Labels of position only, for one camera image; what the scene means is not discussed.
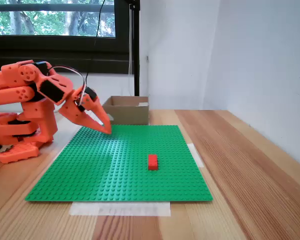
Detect gripper servo cable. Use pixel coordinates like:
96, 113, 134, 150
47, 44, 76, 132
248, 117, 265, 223
48, 65, 89, 104

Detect red lego block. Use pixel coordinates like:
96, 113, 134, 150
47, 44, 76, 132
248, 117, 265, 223
147, 154, 159, 171

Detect white tape strip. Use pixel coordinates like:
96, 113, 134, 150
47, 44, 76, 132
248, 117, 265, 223
186, 143, 205, 168
69, 201, 171, 217

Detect open cardboard box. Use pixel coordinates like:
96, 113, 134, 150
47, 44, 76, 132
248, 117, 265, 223
102, 95, 150, 126

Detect white blind cords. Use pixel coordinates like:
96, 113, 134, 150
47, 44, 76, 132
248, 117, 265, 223
128, 4, 135, 76

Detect black window frame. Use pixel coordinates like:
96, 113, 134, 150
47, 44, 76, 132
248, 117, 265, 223
0, 0, 141, 75

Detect black hanging cable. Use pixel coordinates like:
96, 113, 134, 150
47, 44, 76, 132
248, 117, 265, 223
85, 0, 106, 85

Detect green lego baseplate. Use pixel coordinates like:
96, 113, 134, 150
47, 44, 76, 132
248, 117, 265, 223
24, 124, 214, 202

